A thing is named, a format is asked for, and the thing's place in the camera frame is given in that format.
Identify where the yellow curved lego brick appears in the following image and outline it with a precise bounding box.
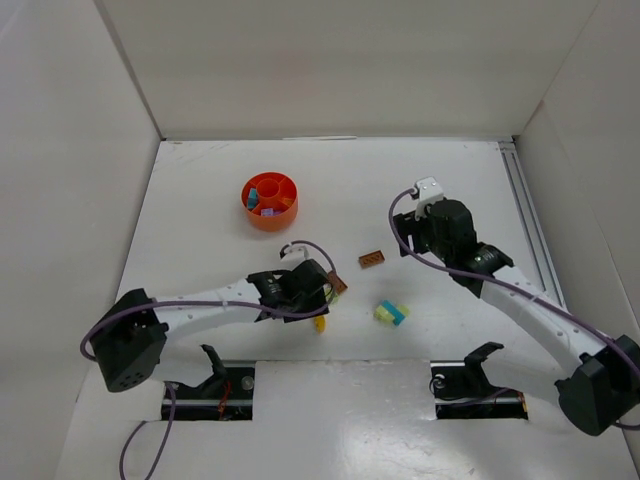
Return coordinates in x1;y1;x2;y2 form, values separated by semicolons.
313;316;327;334

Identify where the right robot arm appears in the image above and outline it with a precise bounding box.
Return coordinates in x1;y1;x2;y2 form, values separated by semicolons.
388;198;639;436

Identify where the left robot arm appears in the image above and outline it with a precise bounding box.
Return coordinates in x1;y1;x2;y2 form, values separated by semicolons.
84;259;330;396

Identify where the brown lego plate left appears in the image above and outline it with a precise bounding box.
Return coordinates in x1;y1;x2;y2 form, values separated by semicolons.
328;270;347;295

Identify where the brown lego plate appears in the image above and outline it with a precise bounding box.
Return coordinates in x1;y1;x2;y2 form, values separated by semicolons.
358;250;385;269
328;270;347;295

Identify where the brown lego plate right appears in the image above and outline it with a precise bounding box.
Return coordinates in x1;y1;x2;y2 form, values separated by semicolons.
358;250;385;269

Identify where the pale yellow lego brick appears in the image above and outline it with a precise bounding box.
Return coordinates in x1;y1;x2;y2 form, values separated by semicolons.
373;303;411;326

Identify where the orange round divided container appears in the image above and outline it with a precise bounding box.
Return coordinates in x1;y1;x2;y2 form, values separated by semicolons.
241;172;298;233

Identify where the turquoise lego brick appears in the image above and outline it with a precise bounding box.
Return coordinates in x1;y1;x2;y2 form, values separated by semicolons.
379;299;407;328

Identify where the blue lego brick in container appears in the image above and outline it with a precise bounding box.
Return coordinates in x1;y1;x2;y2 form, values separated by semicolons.
246;188;259;210

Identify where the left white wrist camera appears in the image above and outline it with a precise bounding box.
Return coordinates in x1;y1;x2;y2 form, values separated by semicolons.
279;244;309;269

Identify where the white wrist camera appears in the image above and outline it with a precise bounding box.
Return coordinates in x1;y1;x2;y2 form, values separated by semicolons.
410;177;444;220
279;244;309;269

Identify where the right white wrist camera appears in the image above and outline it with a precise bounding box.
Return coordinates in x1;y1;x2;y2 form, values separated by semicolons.
410;177;444;220

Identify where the aluminium rail right side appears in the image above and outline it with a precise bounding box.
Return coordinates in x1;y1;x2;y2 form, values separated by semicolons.
498;141;566;307

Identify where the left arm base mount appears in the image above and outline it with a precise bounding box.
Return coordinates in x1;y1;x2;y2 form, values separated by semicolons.
153;344;256;422

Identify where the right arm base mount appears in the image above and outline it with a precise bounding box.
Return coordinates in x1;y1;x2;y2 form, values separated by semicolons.
429;342;528;420

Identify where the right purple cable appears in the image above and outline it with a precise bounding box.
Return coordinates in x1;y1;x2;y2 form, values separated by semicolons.
388;187;640;431

